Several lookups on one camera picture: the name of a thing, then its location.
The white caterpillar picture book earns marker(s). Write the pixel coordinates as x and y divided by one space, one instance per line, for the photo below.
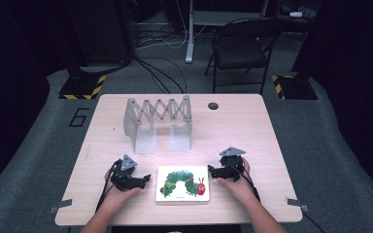
183 184

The black folding chair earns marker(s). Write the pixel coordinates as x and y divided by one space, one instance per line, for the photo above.
239 48

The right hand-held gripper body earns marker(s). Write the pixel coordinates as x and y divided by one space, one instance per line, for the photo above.
230 166

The person's left hand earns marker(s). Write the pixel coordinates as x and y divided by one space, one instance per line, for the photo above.
119 195

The small white device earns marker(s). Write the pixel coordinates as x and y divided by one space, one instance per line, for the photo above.
296 14

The dark round table grommet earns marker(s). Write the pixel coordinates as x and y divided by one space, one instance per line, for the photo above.
213 106

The person's right hand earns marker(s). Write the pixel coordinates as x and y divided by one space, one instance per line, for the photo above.
239 189

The grey expandable book rack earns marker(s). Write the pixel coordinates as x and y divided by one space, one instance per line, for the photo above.
157 119

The black stand base hazard stripes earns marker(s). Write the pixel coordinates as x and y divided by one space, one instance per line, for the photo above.
81 87
296 87

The grey table edge clamp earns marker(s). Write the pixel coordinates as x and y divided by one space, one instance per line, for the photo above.
296 204
60 206

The white desk leg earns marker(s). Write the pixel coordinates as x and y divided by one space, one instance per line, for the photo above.
190 39

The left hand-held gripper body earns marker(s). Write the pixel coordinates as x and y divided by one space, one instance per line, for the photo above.
125 177

